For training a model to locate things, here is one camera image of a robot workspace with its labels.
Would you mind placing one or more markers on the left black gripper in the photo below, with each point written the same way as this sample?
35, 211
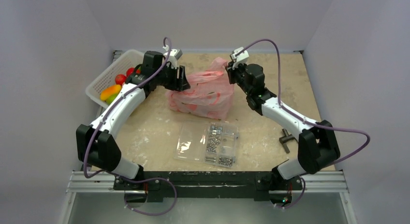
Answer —
180, 84

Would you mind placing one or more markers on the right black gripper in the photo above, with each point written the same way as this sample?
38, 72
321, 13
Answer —
231, 73

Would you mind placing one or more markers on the pink plastic bag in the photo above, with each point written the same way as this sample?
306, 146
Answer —
210, 95

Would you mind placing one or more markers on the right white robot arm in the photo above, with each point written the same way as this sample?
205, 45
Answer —
317, 143

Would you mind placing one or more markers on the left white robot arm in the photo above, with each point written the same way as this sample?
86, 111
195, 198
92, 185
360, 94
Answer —
96, 142

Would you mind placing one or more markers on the large red apple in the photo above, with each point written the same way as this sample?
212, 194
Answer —
130, 71

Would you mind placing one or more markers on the white plastic basket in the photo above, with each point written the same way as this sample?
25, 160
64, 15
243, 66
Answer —
122, 61

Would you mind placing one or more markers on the small red apple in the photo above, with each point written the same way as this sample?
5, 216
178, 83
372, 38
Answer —
120, 79

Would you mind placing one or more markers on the orange yellow mango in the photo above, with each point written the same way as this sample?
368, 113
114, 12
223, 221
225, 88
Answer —
108, 92

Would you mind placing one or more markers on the green lime fruit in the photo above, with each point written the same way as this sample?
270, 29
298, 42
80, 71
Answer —
111, 98

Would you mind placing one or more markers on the clear plastic screw box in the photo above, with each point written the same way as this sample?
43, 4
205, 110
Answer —
212, 143

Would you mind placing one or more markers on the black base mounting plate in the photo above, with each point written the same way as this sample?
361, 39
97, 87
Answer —
256, 185

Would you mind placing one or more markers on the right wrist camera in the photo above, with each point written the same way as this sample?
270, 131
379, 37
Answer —
239, 56

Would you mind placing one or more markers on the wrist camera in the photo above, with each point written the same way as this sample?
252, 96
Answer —
172, 56
239, 56

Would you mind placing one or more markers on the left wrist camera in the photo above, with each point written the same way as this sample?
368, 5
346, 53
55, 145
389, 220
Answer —
172, 56

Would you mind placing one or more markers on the black T-handle tool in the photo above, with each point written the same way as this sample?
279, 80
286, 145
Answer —
285, 139

